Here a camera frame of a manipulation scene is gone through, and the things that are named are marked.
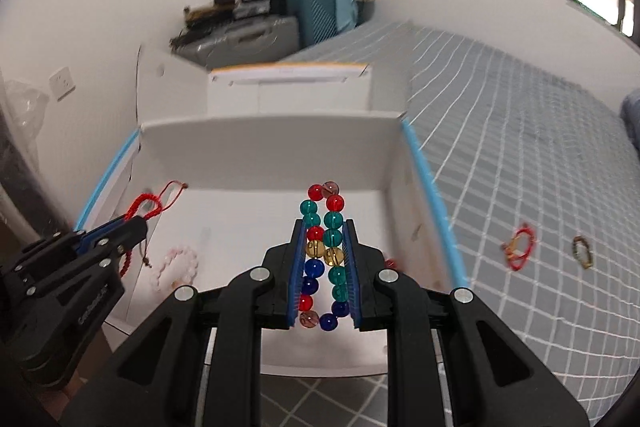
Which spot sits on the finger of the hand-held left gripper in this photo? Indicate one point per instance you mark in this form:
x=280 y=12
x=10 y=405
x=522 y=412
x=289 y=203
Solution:
x=125 y=244
x=102 y=231

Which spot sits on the grey checked bed sheet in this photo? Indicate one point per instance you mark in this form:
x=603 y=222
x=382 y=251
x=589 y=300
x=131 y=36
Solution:
x=525 y=157

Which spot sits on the printed cardboard box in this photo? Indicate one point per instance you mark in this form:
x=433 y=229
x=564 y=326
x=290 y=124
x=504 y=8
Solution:
x=250 y=147

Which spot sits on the clear plastic bag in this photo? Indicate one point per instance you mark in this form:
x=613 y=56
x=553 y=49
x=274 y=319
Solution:
x=22 y=117

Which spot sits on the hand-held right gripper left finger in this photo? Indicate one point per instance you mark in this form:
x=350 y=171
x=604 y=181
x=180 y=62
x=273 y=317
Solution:
x=295 y=267

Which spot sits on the blue suitcase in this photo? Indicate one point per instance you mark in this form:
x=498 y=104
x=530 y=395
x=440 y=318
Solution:
x=320 y=14

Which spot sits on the white wall socket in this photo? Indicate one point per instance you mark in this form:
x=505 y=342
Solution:
x=62 y=83

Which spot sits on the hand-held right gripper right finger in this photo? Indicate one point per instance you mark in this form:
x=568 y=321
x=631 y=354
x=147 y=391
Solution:
x=352 y=272

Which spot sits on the grey suitcase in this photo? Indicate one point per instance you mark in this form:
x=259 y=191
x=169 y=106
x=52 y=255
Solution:
x=240 y=39

